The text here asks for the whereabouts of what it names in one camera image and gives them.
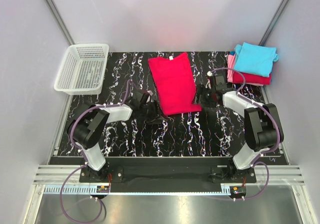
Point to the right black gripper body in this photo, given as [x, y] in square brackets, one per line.
[208, 97]

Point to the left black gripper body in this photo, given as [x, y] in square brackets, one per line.
[149, 110]

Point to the red t-shirt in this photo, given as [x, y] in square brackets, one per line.
[175, 84]
[237, 78]

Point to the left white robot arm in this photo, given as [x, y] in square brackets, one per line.
[86, 128]

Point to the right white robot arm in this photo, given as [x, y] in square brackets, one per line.
[262, 126]

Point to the black marbled table mat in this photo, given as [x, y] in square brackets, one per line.
[211, 132]

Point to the folded red t-shirt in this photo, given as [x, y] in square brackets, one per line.
[237, 78]

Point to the folded cyan t-shirt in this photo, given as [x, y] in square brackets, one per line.
[255, 60]

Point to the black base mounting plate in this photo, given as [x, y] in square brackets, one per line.
[166, 174]

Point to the white plastic perforated basket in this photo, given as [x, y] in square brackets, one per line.
[82, 69]

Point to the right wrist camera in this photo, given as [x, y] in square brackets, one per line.
[209, 74]

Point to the aluminium extrusion rail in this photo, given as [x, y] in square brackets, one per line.
[278, 174]

